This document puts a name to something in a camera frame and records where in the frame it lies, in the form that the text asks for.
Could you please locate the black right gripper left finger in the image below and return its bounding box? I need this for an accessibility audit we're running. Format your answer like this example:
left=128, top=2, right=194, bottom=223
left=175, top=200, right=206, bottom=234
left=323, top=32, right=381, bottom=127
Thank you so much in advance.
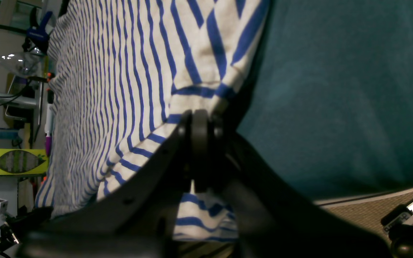
left=16, top=111, right=192, bottom=258

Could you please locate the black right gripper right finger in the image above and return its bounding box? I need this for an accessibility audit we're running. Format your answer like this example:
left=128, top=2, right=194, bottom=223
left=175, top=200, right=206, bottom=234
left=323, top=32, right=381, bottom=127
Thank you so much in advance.
left=192, top=110, right=391, bottom=258

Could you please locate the blue white striped T-shirt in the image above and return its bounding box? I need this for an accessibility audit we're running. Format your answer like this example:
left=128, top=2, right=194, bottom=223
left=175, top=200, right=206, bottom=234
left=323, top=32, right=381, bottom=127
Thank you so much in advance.
left=34, top=0, right=273, bottom=242

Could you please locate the purple glue tube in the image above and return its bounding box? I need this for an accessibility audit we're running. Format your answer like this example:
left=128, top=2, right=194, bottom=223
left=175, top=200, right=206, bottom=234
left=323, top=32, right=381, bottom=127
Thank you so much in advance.
left=45, top=131, right=52, bottom=157

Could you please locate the black foot pedal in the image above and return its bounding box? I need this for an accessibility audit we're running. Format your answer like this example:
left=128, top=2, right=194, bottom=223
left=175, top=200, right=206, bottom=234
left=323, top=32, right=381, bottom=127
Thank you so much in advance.
left=381, top=190, right=413, bottom=233

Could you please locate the white marker pen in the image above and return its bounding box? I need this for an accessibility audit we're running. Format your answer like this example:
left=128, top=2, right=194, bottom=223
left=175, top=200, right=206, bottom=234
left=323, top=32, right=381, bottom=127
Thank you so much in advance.
left=44, top=89, right=54, bottom=138

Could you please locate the brown leather shoe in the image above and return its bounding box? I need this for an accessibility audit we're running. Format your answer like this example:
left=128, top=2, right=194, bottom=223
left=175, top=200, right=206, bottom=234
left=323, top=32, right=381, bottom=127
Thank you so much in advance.
left=388, top=224, right=413, bottom=258

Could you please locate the blue table cloth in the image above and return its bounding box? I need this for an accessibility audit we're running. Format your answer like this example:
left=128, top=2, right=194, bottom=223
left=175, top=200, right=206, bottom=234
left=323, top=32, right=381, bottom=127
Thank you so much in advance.
left=227, top=0, right=413, bottom=201

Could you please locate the green cardboard box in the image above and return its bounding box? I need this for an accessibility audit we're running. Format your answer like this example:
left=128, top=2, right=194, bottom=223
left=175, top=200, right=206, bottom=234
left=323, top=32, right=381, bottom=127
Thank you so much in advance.
left=0, top=149, right=49, bottom=176

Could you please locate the clear plastic bottle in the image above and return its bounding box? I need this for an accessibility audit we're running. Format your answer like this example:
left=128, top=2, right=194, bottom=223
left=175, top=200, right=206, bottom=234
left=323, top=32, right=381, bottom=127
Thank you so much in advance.
left=0, top=52, right=47, bottom=78

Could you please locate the blue spring clamp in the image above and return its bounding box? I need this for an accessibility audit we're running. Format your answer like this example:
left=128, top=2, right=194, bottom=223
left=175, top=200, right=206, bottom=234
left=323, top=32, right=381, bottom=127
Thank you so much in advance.
left=26, top=7, right=53, bottom=54

